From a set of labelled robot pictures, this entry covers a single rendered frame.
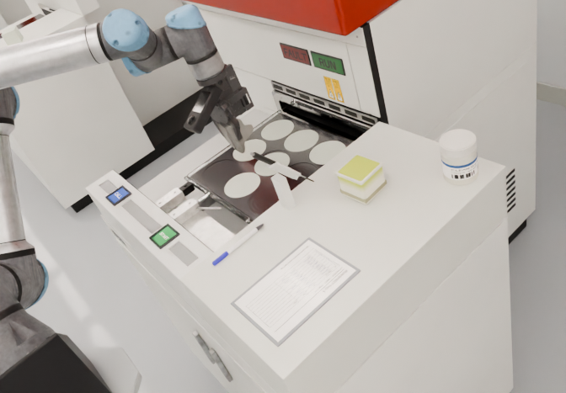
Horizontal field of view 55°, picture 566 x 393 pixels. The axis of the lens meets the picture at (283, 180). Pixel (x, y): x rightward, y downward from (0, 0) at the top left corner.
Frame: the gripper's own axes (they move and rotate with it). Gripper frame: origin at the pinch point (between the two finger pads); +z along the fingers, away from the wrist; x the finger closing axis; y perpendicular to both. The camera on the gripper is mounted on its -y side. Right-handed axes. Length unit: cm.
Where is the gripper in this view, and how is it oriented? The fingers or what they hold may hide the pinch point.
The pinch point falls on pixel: (238, 150)
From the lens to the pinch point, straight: 133.4
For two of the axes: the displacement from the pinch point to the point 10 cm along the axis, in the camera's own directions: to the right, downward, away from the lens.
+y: 6.8, -5.9, 4.3
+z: 3.5, 7.8, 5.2
